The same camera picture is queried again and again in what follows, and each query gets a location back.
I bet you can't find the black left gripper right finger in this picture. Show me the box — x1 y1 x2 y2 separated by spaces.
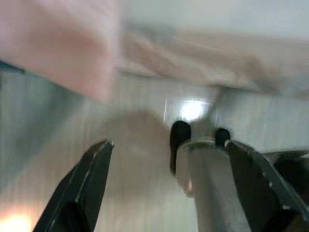
224 139 309 232

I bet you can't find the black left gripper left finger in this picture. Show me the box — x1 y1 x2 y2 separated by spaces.
33 139 115 232

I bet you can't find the robot right leg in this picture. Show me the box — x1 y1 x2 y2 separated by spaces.
214 127 231 148

